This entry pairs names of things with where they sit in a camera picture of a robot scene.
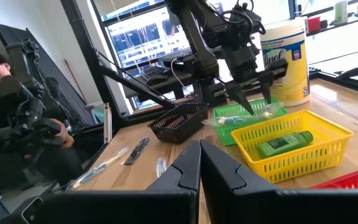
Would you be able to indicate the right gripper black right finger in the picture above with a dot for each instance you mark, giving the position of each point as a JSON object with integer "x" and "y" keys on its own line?
{"x": 222, "y": 174}

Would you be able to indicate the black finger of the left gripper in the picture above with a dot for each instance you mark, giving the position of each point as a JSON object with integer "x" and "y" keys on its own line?
{"x": 267, "y": 90}
{"x": 239, "y": 96}

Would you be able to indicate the red plastic basket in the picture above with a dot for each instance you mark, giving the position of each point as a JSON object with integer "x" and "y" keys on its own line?
{"x": 353, "y": 179}

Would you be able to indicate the white toothbrush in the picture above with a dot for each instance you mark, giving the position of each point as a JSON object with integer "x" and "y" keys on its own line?
{"x": 98, "y": 169}
{"x": 238, "y": 119}

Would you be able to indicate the green plastic basket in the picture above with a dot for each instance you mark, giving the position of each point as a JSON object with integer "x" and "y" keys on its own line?
{"x": 225, "y": 133}

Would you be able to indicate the black keyboard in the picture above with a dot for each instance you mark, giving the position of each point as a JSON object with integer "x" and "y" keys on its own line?
{"x": 155, "y": 74}

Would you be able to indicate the green travel size bottle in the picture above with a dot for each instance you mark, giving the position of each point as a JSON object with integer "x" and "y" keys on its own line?
{"x": 284, "y": 144}

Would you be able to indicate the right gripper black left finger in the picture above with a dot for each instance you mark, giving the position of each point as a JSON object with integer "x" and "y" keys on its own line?
{"x": 185, "y": 174}

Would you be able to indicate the black side desk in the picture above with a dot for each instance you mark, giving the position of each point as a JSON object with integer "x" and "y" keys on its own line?
{"x": 166, "y": 85}

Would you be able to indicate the black table frame post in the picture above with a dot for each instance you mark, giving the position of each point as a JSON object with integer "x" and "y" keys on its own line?
{"x": 82, "y": 46}

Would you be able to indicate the red cup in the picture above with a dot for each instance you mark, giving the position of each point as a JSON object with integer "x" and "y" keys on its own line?
{"x": 314, "y": 24}

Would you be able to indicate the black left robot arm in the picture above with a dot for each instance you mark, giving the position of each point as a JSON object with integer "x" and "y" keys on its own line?
{"x": 202, "y": 53}

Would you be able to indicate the black leaning panel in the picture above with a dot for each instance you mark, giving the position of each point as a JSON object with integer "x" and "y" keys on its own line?
{"x": 64, "y": 84}

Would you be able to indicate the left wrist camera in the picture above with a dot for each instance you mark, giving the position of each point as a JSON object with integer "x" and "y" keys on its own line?
{"x": 244, "y": 25}

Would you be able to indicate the black table edge rail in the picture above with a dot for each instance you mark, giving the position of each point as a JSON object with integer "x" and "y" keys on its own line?
{"x": 346, "y": 85}

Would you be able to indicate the small blue wrapped item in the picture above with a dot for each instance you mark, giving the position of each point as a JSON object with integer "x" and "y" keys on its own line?
{"x": 161, "y": 166}

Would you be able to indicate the pale green cup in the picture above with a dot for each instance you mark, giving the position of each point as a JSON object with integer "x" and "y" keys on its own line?
{"x": 341, "y": 12}

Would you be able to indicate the black curved bracket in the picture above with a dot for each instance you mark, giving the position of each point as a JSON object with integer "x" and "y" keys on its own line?
{"x": 356, "y": 69}

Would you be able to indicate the dark comb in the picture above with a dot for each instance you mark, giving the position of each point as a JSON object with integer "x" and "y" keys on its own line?
{"x": 137, "y": 151}

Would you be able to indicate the yellow plastic basket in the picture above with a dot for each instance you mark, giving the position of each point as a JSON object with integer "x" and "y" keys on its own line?
{"x": 291, "y": 168}

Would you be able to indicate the Lysol wipes canister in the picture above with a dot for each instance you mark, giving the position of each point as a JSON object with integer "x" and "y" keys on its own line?
{"x": 287, "y": 62}

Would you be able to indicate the black plastic basket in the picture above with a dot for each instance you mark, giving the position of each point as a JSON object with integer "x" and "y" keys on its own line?
{"x": 179, "y": 124}

